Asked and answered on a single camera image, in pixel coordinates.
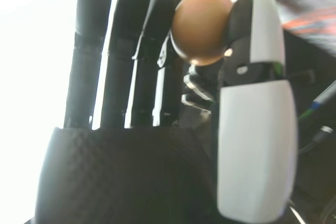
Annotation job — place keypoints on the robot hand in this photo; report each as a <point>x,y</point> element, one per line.
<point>118,176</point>

